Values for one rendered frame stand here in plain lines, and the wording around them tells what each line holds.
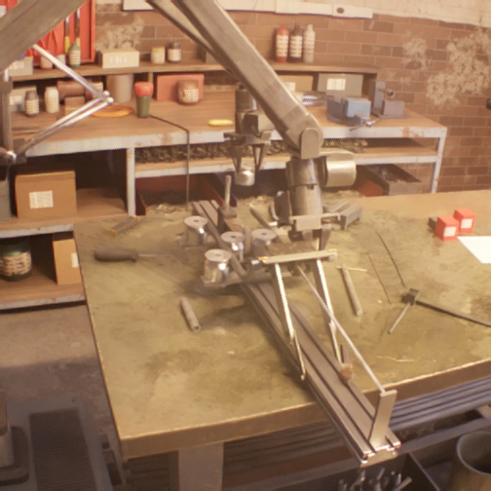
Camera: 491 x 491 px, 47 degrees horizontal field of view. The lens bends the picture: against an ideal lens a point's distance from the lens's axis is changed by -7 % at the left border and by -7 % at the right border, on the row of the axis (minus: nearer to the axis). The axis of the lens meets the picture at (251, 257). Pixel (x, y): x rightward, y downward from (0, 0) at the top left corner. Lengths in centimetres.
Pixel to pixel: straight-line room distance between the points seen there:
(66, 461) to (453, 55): 337
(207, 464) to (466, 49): 351
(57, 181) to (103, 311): 147
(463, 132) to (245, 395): 352
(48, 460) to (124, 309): 70
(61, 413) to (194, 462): 88
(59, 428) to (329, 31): 264
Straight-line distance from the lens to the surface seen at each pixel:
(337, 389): 93
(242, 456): 174
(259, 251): 123
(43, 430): 181
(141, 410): 92
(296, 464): 200
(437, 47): 398
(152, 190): 309
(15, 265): 281
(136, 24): 319
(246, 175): 146
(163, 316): 112
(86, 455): 172
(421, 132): 302
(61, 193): 258
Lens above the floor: 150
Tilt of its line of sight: 27 degrees down
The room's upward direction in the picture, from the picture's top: 4 degrees clockwise
